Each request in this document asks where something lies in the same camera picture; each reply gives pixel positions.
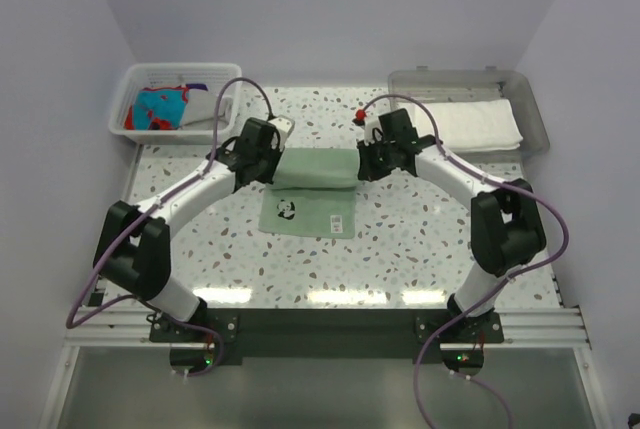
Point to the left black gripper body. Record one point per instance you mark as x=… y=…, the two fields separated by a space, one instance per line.
x=268 y=162

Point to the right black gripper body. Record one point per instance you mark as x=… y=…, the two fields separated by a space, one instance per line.
x=379 y=158

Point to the mint green towel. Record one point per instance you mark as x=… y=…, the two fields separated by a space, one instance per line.
x=313 y=194

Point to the white towel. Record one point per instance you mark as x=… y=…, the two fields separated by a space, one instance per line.
x=478 y=126

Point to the colourful striped towel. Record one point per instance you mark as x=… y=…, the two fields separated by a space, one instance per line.
x=157 y=109

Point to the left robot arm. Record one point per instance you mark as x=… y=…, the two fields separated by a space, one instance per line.
x=134 y=249

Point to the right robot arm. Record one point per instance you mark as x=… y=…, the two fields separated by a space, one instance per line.
x=506 y=231

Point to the clear grey plastic bin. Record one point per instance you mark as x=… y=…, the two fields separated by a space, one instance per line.
x=442 y=86

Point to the grey towel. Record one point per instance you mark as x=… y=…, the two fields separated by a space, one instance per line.
x=199 y=111

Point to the white plastic basket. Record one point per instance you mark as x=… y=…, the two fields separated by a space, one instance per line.
x=156 y=75

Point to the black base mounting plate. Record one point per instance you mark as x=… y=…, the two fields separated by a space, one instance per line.
x=297 y=333

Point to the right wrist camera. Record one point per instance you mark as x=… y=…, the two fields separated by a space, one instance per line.
x=370 y=125

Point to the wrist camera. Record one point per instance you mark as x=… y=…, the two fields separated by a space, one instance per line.
x=370 y=125
x=285 y=127

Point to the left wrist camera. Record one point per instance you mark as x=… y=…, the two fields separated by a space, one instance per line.
x=285 y=127

